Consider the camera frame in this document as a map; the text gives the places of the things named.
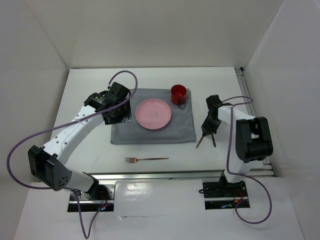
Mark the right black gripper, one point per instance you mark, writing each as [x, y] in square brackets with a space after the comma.
[207, 130]

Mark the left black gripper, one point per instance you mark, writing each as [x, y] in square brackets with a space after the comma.
[126, 116]

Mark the copper spoon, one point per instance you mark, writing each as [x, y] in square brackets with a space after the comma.
[213, 140]

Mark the pink plate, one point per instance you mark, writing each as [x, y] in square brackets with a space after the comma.
[153, 114]

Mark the grey cloth placemat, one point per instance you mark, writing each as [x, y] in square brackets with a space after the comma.
[179, 130]

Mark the red mug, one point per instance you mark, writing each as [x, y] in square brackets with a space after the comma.
[178, 94]

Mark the copper fork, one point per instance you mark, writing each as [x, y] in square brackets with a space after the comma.
[135, 160]

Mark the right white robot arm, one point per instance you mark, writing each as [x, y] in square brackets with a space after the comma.
[250, 142]

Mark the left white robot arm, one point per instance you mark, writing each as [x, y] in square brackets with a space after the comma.
[47, 163]

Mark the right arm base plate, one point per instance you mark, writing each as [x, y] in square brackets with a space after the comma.
[218, 195]

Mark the aluminium rail frame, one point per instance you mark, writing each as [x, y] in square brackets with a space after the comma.
[97, 155]

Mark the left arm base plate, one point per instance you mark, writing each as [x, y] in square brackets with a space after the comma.
[103, 199]

